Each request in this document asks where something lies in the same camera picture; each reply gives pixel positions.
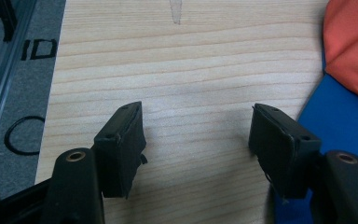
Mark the black ring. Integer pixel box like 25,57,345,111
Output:
4,115,46,157

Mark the orange cloth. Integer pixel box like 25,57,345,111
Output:
323,0,358,105

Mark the blue cloth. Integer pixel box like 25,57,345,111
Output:
272,73,358,224

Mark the metal rail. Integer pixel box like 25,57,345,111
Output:
0,0,39,180

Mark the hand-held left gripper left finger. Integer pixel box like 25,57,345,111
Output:
92,101,148,200

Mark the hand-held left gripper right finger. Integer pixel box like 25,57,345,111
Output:
247,103,323,200

